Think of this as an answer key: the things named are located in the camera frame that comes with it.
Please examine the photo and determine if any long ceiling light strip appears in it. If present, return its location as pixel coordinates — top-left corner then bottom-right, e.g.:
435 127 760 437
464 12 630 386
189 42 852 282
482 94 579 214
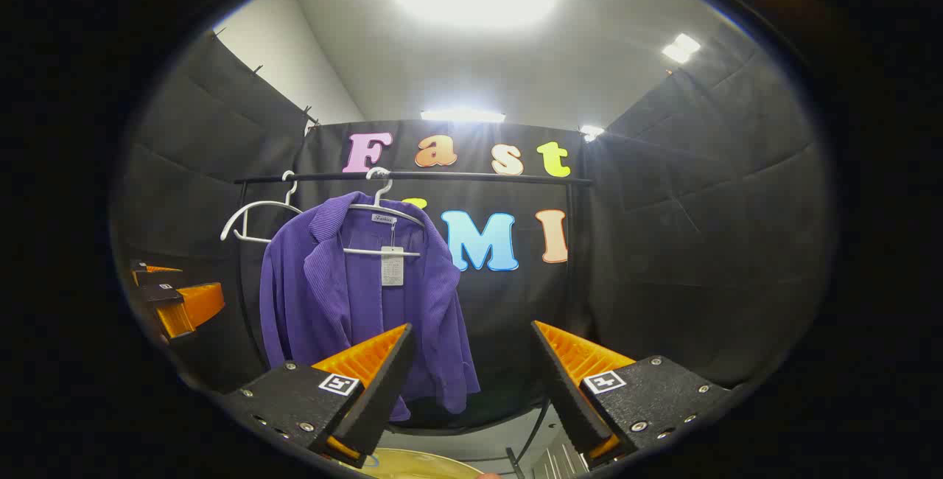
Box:
420 109 508 124

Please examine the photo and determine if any purple corduroy jacket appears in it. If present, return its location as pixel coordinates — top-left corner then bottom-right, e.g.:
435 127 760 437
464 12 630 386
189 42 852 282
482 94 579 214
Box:
259 192 481 422

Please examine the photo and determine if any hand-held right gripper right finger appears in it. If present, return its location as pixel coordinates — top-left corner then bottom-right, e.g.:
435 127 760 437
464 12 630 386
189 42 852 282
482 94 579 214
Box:
530 321 734 469

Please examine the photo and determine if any black backdrop cloth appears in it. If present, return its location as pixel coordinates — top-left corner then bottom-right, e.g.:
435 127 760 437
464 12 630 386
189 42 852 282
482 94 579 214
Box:
589 22 837 391
111 29 318 391
295 119 597 428

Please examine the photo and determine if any cream laundry hamper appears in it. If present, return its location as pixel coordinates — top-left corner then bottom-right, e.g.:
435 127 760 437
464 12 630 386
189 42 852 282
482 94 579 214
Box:
346 448 487 479

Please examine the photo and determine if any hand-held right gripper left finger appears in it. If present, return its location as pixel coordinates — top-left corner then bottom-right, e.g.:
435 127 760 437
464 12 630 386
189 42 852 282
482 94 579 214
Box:
221 323 417 469

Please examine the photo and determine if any black clothes rack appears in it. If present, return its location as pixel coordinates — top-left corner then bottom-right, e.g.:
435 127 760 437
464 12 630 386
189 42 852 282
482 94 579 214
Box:
234 169 596 479

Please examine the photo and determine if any white clothes hanger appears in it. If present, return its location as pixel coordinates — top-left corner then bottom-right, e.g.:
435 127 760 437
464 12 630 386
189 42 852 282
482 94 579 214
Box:
343 167 428 257
221 169 306 245

